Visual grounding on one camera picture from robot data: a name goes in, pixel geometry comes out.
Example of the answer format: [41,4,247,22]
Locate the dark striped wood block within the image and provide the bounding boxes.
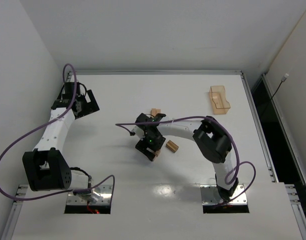
[165,140,179,153]

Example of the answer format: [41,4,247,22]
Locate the wood block numbered 30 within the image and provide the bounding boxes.
[150,108,161,116]

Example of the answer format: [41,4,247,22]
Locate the transparent amber plastic box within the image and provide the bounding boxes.
[209,85,231,115]

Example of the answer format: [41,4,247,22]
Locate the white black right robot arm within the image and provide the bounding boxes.
[130,113,239,201]

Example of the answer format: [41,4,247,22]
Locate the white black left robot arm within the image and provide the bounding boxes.
[22,82,100,192]

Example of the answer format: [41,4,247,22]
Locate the aluminium table frame rail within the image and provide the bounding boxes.
[76,70,243,76]

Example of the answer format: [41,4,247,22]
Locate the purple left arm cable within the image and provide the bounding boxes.
[0,63,116,202]

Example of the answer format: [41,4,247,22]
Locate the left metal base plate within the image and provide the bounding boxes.
[66,185,113,206]

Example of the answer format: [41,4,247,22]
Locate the metal base plate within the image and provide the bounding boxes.
[200,184,248,207]
[66,185,113,206]

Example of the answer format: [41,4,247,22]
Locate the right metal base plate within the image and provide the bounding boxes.
[200,184,248,207]

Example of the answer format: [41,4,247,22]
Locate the black wall cable white plug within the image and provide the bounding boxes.
[269,73,289,102]

